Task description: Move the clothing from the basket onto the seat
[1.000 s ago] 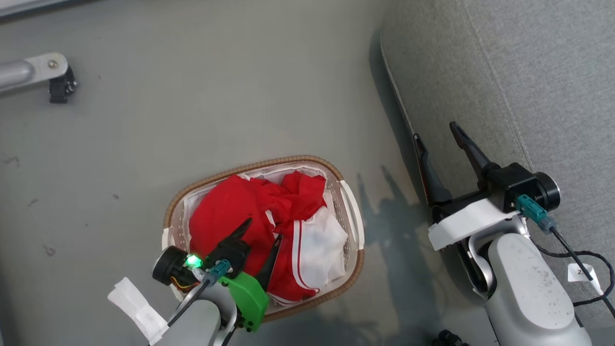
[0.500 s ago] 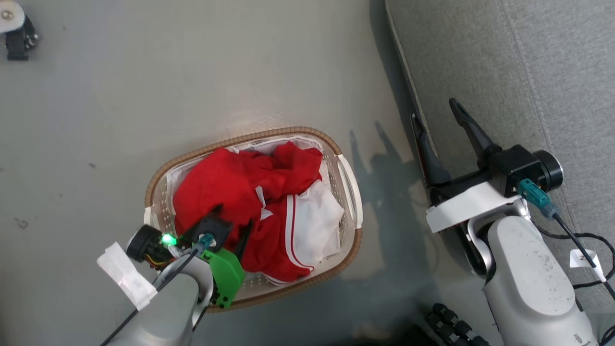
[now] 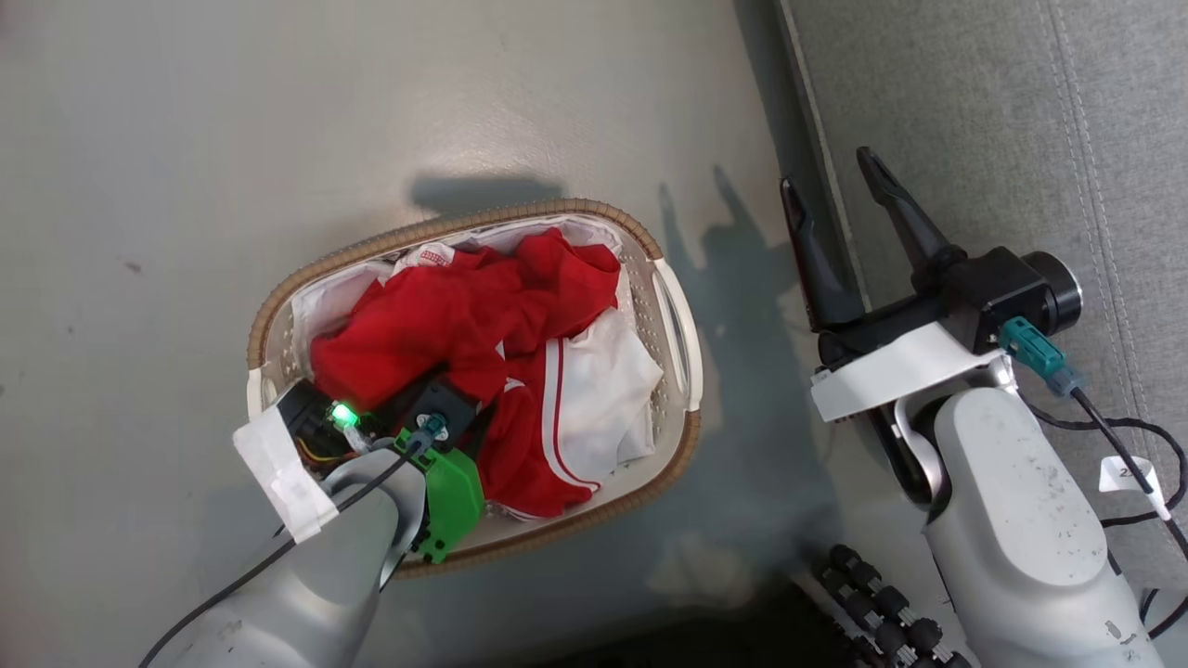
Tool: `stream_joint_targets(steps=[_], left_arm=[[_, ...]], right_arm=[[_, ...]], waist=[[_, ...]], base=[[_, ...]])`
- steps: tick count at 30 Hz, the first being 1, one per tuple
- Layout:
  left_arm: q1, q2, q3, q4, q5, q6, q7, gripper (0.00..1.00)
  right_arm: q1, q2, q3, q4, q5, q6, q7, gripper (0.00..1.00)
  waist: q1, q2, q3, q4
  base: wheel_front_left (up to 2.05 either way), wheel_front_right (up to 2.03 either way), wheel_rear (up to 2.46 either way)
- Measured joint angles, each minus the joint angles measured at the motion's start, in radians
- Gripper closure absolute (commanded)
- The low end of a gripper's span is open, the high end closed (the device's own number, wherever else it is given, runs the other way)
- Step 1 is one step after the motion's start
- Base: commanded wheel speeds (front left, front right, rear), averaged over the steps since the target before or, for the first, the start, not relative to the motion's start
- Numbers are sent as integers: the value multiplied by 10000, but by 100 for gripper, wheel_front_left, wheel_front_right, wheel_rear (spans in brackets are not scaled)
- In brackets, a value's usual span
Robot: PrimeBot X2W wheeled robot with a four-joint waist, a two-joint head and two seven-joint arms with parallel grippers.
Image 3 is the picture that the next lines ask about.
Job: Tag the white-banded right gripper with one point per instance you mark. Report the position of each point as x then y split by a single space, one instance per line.
891 366

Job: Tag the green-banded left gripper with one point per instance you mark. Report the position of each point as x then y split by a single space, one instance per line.
455 501

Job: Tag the red garment with white trim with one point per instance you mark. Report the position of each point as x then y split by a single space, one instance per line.
445 315

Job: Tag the black robot base rollers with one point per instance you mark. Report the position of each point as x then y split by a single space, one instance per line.
877 603

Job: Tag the white basket liner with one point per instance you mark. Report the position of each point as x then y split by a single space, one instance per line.
603 390

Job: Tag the white basket with brown rim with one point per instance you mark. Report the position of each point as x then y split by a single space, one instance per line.
691 371

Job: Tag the grey fabric sofa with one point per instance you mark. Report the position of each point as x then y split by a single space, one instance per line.
974 111

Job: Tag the teal left camera connector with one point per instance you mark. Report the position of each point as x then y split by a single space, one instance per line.
429 431

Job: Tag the teal camera connector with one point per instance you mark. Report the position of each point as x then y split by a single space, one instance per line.
1030 348
429 431

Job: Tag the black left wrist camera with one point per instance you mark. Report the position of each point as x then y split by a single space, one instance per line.
447 399

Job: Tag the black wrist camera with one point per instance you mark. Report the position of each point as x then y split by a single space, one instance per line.
447 399
1012 288

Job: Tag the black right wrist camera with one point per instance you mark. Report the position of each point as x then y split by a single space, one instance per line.
1012 288

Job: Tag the teal right camera connector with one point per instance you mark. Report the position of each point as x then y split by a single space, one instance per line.
1030 348

